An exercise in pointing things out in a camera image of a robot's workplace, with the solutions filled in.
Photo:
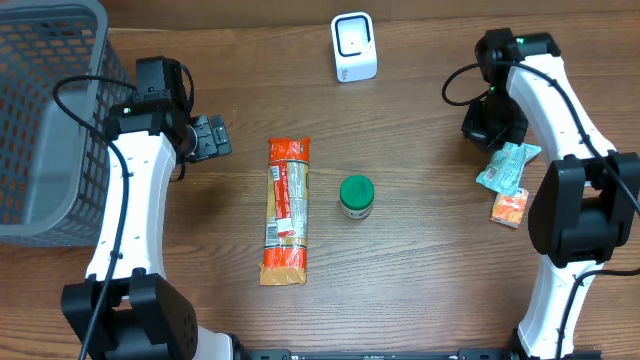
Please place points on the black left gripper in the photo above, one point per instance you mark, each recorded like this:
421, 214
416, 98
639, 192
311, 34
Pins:
211, 138

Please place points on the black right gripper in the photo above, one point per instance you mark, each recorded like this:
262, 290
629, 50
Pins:
480, 132

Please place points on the teal tissue pack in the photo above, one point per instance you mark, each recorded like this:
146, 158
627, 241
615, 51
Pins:
504, 171

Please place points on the orange spaghetti packet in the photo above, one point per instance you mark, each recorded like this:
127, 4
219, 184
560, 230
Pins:
286, 230

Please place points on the orange Kleenex tissue pack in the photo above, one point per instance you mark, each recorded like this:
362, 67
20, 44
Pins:
509, 210

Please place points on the green lidded jar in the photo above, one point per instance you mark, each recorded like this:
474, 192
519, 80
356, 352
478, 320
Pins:
356, 196

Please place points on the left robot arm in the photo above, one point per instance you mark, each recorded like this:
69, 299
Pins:
125, 308

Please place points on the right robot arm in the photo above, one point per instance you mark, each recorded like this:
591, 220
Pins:
588, 198

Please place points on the white barcode scanner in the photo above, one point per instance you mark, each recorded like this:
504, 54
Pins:
354, 47

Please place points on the grey plastic mesh basket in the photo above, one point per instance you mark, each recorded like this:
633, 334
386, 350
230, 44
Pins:
54, 175

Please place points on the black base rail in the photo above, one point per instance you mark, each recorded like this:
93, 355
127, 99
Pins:
461, 354

